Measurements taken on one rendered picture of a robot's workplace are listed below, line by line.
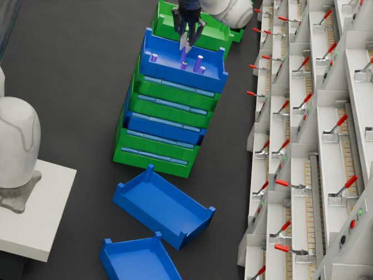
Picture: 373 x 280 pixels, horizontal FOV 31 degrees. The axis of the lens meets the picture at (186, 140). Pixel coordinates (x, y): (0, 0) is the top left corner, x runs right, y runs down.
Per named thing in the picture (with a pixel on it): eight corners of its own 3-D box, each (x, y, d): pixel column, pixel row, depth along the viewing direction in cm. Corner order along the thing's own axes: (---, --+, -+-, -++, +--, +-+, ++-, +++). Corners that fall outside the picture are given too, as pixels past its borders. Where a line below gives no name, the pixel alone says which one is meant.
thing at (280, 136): (268, 196, 224) (268, 162, 217) (271, 105, 274) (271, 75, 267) (329, 198, 221) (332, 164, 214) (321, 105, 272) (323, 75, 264)
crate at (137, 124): (122, 128, 245) (127, 110, 241) (125, 98, 262) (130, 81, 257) (200, 146, 251) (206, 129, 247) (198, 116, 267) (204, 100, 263)
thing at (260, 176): (248, 236, 235) (247, 205, 227) (254, 141, 285) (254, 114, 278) (307, 239, 232) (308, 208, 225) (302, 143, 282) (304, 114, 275)
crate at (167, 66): (139, 73, 232) (145, 53, 228) (141, 45, 248) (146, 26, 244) (221, 94, 238) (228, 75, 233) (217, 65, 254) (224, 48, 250)
